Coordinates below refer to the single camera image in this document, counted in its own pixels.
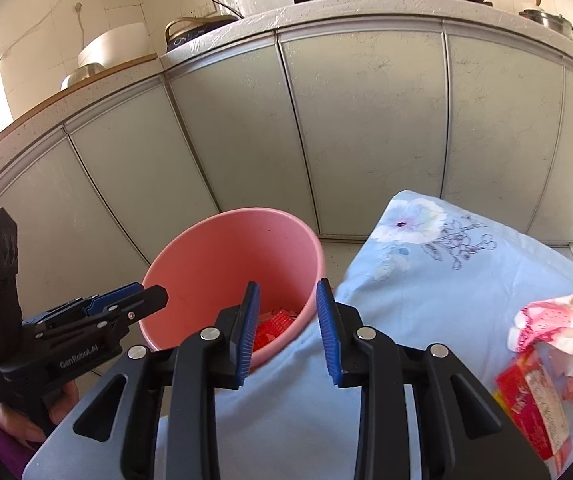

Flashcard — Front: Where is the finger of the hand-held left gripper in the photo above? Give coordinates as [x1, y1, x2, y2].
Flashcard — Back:
[34, 282, 146, 333]
[41, 285, 170, 348]

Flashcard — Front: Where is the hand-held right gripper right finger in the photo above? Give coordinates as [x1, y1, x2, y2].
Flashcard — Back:
[315, 277, 552, 480]

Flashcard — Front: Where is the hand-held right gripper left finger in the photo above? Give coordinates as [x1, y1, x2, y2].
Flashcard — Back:
[71, 281, 262, 480]

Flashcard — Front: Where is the red snack packet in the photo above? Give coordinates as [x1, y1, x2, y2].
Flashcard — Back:
[252, 308, 301, 356]

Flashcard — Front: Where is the pink plastic bucket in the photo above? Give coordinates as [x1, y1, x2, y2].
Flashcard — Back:
[139, 206, 327, 368]

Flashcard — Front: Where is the red cardboard box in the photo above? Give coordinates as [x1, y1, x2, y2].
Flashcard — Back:
[495, 352, 573, 462]

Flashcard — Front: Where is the person's left hand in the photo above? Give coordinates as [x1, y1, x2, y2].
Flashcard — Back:
[0, 382, 83, 450]

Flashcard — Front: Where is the blue floral tablecloth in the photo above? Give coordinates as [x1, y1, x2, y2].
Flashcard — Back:
[154, 190, 573, 480]

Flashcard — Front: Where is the grey kitchen cabinet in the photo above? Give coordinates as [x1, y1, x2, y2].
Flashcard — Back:
[0, 2, 573, 271]

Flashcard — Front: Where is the red white paper cup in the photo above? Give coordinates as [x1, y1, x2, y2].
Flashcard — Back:
[507, 294, 573, 377]

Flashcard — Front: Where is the steel bowl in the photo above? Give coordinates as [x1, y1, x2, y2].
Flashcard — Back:
[61, 62, 107, 92]

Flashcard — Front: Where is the clear crumpled plastic wrap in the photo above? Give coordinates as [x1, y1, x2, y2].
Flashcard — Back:
[531, 340, 573, 438]

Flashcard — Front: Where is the white round container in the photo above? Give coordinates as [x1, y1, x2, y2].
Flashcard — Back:
[77, 22, 160, 68]

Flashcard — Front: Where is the dark blue electric cooker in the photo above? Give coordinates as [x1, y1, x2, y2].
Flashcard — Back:
[165, 15, 240, 53]

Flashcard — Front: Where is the steel pot with lid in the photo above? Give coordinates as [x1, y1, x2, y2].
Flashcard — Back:
[519, 0, 573, 41]

